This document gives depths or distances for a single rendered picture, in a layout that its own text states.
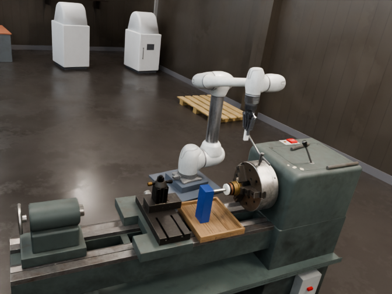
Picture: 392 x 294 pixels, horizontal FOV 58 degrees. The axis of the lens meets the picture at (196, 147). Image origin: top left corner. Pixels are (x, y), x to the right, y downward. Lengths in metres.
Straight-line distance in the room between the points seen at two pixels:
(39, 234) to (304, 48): 5.34
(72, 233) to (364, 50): 4.85
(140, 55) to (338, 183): 7.36
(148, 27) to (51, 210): 7.81
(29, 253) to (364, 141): 4.91
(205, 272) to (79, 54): 7.43
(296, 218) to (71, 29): 7.49
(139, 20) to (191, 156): 6.84
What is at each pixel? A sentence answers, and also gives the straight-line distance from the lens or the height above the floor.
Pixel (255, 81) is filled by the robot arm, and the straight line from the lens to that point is 2.11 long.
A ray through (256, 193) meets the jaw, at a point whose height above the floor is 1.11.
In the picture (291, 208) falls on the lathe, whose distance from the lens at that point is 2.30.
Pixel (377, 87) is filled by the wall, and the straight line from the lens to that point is 5.70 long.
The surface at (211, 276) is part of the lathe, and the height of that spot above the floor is 0.54.
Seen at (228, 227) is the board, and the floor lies 0.88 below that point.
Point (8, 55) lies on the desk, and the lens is 9.69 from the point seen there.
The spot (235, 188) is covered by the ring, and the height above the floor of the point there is 1.10.
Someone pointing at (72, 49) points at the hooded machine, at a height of 0.47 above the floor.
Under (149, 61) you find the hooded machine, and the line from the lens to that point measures 9.38.
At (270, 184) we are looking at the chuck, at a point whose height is 1.16.
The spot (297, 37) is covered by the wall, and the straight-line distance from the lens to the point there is 6.50.
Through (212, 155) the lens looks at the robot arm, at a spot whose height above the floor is 1.00.
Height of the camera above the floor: 2.18
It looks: 24 degrees down
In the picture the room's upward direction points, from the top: 8 degrees clockwise
